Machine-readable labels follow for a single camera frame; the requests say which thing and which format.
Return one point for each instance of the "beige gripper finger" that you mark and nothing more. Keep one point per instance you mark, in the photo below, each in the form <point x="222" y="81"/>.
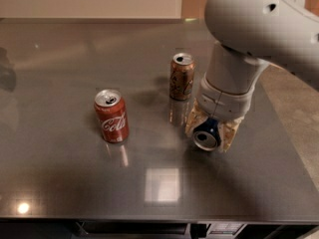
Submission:
<point x="196" y="117"/>
<point x="229" y="130"/>

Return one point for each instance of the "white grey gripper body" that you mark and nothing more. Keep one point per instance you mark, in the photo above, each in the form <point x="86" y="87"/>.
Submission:
<point x="221" y="102"/>

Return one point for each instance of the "blue pepsi can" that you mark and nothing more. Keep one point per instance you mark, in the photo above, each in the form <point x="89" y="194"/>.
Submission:
<point x="206" y="135"/>

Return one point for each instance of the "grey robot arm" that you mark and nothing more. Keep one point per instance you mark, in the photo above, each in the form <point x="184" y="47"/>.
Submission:
<point x="249" y="36"/>

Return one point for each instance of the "brown soda can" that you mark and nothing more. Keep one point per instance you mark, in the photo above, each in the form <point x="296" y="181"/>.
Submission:
<point x="181" y="76"/>

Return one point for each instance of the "red coca-cola can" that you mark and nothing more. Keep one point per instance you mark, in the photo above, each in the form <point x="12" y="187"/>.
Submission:
<point x="111" y="112"/>

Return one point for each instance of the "dark shelf under table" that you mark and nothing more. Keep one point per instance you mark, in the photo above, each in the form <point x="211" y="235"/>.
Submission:
<point x="122" y="230"/>

